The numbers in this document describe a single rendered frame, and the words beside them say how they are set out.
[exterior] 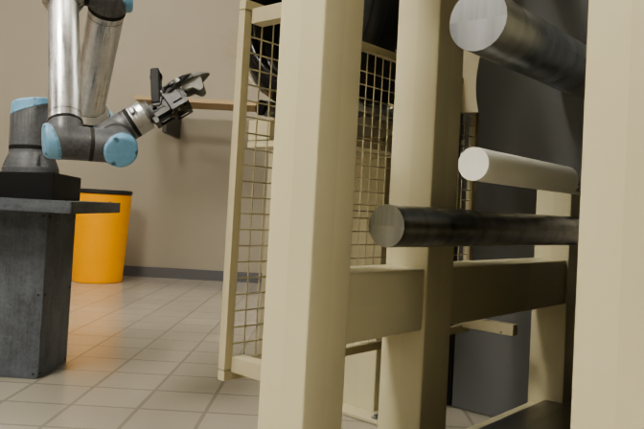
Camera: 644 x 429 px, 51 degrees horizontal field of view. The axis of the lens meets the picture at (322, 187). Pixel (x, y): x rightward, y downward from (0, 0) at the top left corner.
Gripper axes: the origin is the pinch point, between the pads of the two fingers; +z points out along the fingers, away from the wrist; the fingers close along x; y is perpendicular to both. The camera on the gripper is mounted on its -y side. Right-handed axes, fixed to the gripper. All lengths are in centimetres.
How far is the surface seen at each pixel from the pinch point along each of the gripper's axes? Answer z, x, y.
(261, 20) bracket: 4, 68, 39
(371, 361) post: -3, -42, 91
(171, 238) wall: -48, -341, -100
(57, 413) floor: -86, -29, 54
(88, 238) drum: -93, -280, -109
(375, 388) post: -7, -44, 98
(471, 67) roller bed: 59, 11, 48
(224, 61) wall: 63, -293, -186
